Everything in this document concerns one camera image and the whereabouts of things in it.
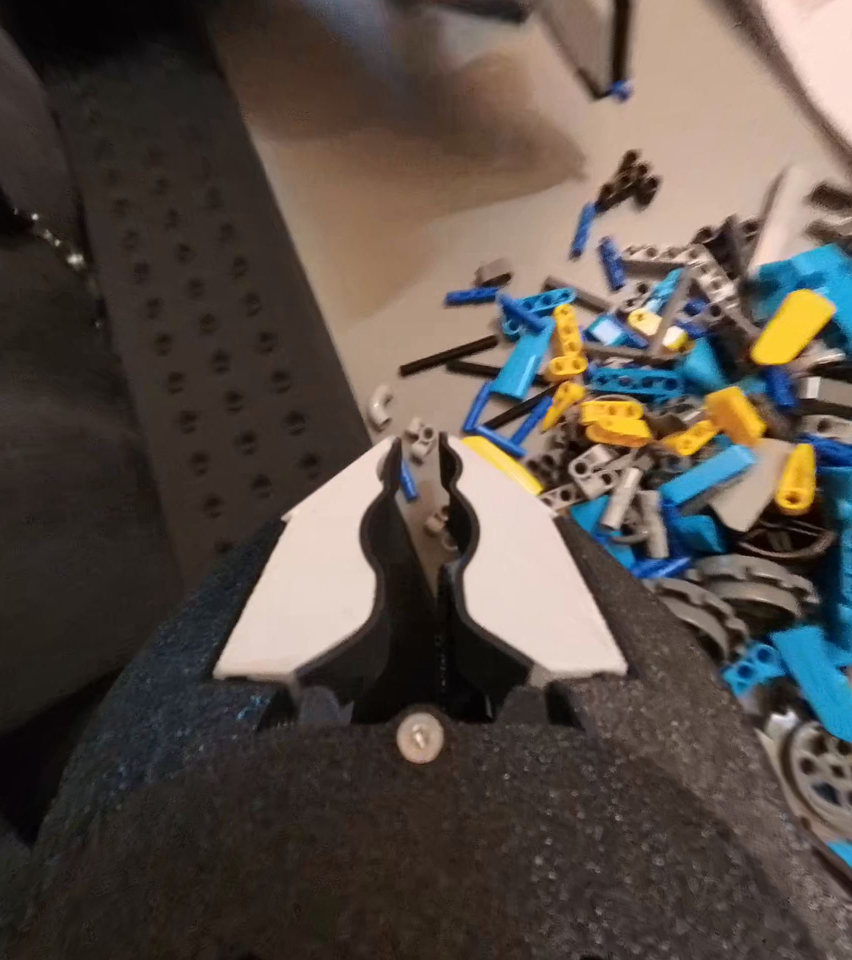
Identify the grey spoked wheel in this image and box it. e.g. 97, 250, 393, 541
774, 712, 852, 841

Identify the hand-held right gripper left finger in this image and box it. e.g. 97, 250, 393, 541
212, 436, 405, 714

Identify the grey desk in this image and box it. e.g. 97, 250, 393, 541
204, 0, 852, 924

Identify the small black brick connector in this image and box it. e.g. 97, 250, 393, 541
594, 150, 663, 211

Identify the dark brick wheel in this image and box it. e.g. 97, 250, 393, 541
696, 555, 821, 624

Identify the black perforated panel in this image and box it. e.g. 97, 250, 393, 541
43, 45, 375, 594

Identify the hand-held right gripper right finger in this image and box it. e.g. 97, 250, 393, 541
437, 433, 630, 714

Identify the open instruction booklet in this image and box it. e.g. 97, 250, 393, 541
726, 0, 852, 181

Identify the pile of small brick parts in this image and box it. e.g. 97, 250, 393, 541
396, 217, 852, 924

